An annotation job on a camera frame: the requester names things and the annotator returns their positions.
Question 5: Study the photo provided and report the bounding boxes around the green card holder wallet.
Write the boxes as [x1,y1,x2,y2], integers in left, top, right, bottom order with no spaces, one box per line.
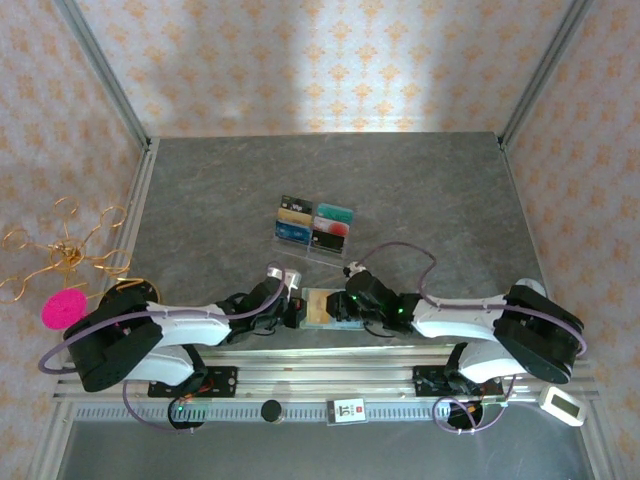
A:
[302,287,366,332]

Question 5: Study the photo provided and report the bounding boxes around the clear acrylic card stand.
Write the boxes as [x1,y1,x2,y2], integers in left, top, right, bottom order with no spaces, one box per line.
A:
[272,195,355,261]

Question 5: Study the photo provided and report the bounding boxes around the dark credit card with chip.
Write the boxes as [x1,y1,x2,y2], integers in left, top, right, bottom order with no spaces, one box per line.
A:
[310,228,347,253]

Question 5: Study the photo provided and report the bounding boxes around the white card with red circle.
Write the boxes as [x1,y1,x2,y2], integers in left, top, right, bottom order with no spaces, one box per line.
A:
[312,215,352,235]

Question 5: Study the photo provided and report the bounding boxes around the blue credit card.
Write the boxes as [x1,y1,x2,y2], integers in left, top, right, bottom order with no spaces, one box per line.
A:
[274,219,311,244]

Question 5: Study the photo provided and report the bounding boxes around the teal credit card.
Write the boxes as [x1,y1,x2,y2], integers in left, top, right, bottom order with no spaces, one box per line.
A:
[315,202,355,221]

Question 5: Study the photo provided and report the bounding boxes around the gold and black credit card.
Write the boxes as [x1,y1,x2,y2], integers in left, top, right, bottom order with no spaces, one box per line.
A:
[276,207,312,225]

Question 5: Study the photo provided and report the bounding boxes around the white label card with number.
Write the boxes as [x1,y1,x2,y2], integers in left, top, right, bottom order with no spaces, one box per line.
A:
[325,398,369,426]

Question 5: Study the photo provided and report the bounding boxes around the black VIP credit card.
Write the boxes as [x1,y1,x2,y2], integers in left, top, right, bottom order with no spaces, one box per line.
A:
[280,195,314,214]

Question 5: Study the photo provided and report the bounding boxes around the pink fuzzy balls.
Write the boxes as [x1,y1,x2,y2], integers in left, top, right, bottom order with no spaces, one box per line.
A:
[40,288,87,331]

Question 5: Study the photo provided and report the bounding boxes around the white digital timer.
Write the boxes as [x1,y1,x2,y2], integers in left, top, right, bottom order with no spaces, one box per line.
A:
[538,384,589,428]

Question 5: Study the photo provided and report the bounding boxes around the aluminium mounting rail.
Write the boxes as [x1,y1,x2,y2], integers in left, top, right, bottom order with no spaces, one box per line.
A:
[53,349,599,402]

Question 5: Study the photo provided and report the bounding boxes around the grey slotted cable duct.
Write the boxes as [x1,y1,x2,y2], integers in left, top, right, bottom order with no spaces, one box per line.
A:
[73,402,506,425]

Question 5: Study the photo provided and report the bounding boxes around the aluminium table side rail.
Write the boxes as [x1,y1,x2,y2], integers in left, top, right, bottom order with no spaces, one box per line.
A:
[498,137,619,480]
[29,138,161,480]

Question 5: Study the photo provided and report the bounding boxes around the gold wire stand black base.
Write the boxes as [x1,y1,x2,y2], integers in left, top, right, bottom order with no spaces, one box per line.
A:
[0,196,162,314]

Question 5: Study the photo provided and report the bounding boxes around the aluminium frame post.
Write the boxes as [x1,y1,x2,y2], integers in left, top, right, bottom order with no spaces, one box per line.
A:
[53,0,154,151]
[498,0,597,151]

